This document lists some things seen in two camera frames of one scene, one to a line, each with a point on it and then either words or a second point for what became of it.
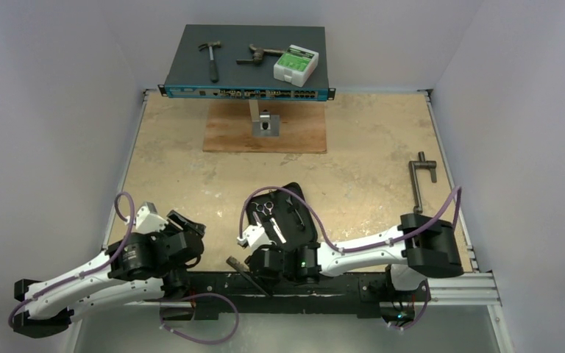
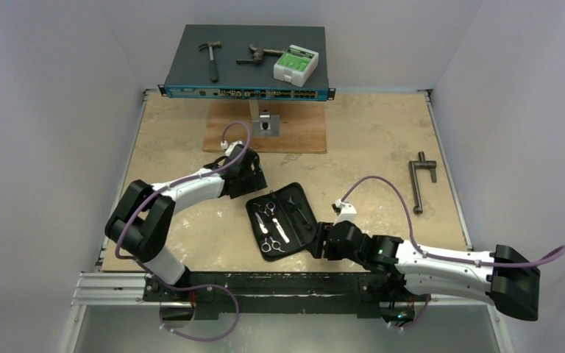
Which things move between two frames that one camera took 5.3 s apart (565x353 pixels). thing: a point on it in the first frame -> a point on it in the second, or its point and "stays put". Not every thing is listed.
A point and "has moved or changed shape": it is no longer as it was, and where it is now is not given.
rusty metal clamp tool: (258, 55) stays put
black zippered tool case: (289, 223) stays put
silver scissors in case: (270, 205) stays put
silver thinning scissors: (259, 207) has moved or changed shape
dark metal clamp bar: (421, 163) stays put
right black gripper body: (257, 258) -> (321, 237)
